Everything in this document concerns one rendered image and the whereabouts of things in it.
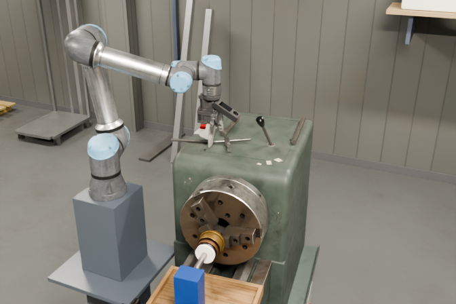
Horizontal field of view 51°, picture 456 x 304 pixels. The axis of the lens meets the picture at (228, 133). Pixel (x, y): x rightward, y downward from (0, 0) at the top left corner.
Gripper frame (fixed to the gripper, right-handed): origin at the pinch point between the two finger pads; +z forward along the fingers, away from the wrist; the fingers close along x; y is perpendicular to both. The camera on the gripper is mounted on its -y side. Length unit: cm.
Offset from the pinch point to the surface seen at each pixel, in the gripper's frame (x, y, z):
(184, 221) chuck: 32.0, 1.6, 19.2
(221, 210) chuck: 32.0, -12.8, 11.3
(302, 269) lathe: -23, -36, 73
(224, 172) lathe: 15.7, -8.4, 5.0
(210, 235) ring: 42.2, -12.1, 15.3
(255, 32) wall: -267, 54, 8
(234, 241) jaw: 37.9, -19.5, 19.4
